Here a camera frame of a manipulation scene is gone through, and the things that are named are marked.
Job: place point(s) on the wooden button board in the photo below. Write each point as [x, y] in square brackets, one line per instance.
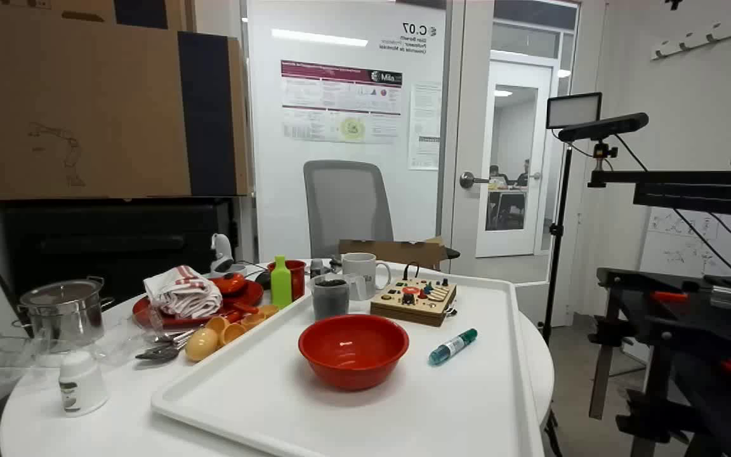
[417, 299]

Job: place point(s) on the grey mesh office chair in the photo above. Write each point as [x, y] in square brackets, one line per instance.
[343, 205]

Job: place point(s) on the white mug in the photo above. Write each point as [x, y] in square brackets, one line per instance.
[358, 271]

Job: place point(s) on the open brown cardboard box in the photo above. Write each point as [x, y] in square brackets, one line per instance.
[407, 253]

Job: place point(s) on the grey cup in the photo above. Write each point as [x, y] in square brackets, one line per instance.
[330, 301]

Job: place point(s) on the green squeeze bottle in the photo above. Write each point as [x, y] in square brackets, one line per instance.
[281, 289]

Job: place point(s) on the red bowl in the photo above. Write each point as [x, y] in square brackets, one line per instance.
[353, 365]

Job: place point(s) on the teal marker pen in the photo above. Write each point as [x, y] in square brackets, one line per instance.
[451, 347]

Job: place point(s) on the white device black base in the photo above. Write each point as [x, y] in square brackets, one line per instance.
[223, 249]

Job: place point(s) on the red tomato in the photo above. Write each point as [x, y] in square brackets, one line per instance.
[230, 285]

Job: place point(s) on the orange fruit piece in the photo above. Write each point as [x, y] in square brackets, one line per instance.
[217, 324]
[234, 333]

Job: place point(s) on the white plastic tray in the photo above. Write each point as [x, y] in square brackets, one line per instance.
[299, 397]

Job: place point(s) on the black light stand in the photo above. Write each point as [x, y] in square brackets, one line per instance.
[558, 244]

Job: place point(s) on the white red patterned cloth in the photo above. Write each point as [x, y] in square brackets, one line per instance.
[183, 294]

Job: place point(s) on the white glass door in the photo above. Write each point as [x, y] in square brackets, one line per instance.
[547, 153]

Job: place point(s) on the yellow bread roll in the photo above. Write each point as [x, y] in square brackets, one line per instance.
[202, 345]

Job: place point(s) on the LED light panel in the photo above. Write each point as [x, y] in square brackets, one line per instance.
[575, 111]

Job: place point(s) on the metal tongs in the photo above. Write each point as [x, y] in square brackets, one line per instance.
[159, 348]

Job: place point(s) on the black cabinet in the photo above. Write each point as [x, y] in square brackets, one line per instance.
[113, 243]

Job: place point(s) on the whiteboard with scribbles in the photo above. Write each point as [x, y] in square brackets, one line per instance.
[678, 244]

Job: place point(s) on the stainless steel pot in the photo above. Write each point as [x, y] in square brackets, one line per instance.
[64, 314]

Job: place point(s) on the large cardboard box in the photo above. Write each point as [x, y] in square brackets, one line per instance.
[70, 102]

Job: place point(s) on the black workbench orange clamps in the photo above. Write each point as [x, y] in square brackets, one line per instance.
[705, 340]

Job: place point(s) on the small cardboard box on stack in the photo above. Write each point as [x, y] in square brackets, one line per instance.
[77, 8]

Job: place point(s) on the clear plastic bag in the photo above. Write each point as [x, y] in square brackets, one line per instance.
[7, 356]

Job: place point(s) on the wall poster purple header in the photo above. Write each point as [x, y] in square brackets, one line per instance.
[341, 102]

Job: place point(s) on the black stereo camera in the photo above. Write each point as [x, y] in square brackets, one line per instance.
[603, 128]

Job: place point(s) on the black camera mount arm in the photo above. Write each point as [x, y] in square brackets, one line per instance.
[687, 186]

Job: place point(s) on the white coat hook rail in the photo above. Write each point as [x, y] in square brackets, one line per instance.
[705, 36]

